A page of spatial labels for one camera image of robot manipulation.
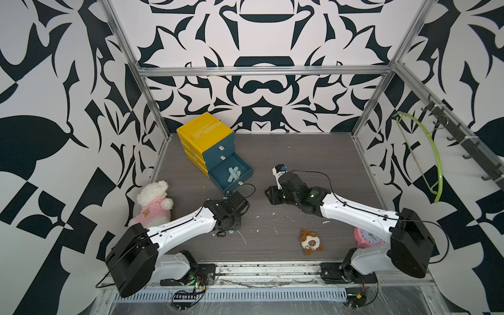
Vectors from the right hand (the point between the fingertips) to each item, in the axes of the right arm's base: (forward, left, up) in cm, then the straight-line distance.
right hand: (266, 189), depth 82 cm
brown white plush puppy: (-18, -17, -11) cm, 27 cm away
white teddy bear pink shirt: (-5, +46, -5) cm, 47 cm away
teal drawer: (+18, +21, +6) cm, 28 cm away
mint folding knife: (+16, +13, -12) cm, 23 cm away
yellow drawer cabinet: (+25, +30, +7) cm, 40 cm away
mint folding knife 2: (+15, +15, -11) cm, 24 cm away
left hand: (-9, +14, -9) cm, 19 cm away
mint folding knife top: (+12, +17, -11) cm, 24 cm away
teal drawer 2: (+15, +22, -10) cm, 28 cm away
